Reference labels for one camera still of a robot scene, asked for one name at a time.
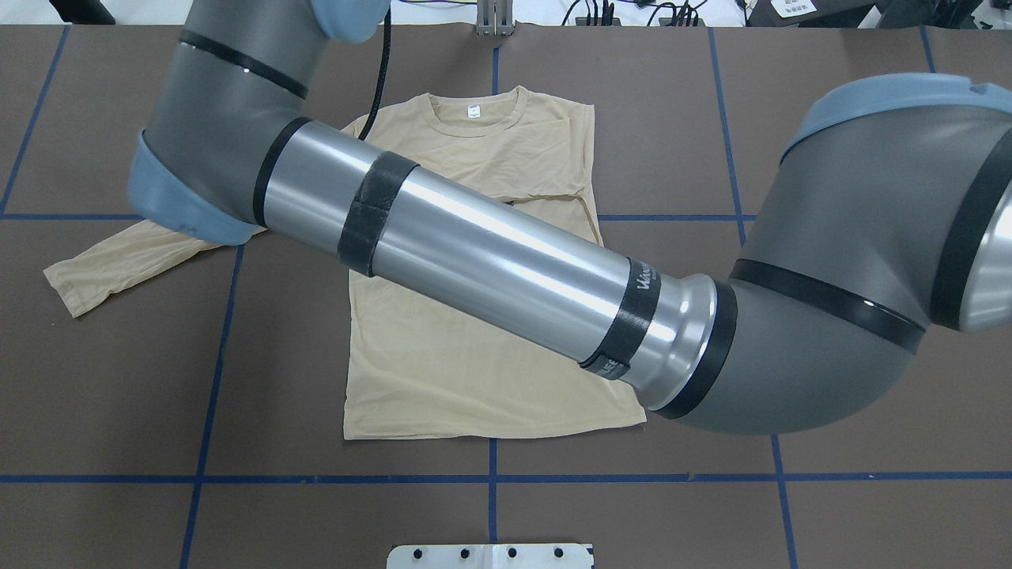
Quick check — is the beige long-sleeve graphic shirt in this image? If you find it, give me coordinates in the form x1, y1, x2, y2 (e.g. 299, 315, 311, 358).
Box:
43, 86, 648, 441

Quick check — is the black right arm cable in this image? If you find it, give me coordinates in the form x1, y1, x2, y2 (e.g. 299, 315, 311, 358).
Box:
357, 6, 394, 143

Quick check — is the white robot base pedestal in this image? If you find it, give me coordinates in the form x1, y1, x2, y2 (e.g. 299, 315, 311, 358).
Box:
386, 542, 595, 568

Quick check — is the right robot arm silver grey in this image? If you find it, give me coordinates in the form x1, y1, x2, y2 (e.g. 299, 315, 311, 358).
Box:
128, 1, 1010, 435

